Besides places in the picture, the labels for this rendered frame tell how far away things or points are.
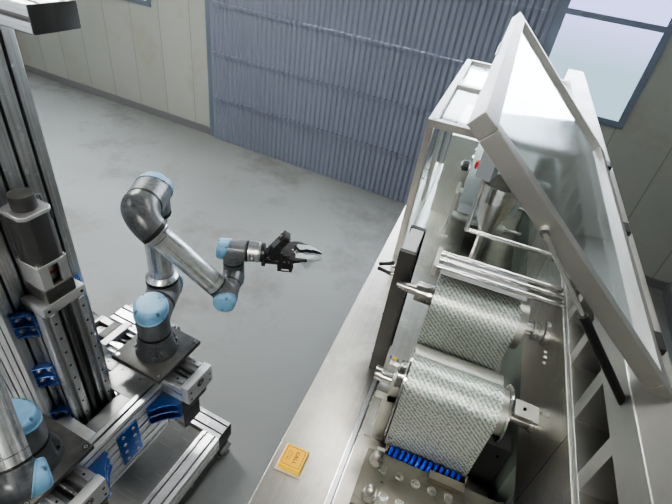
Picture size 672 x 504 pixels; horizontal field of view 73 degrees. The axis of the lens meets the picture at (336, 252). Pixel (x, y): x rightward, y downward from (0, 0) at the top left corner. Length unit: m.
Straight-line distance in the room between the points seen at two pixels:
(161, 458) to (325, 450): 1.00
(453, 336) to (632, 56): 2.96
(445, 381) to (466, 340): 0.20
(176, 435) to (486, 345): 1.52
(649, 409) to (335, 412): 0.97
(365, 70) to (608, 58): 1.85
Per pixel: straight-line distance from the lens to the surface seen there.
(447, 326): 1.35
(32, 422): 1.52
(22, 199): 1.31
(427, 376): 1.20
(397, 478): 1.36
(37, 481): 1.28
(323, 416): 1.56
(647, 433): 0.85
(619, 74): 3.99
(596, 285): 0.77
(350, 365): 1.70
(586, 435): 1.07
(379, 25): 4.18
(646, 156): 4.19
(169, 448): 2.33
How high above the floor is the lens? 2.21
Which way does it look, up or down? 37 degrees down
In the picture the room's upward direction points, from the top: 9 degrees clockwise
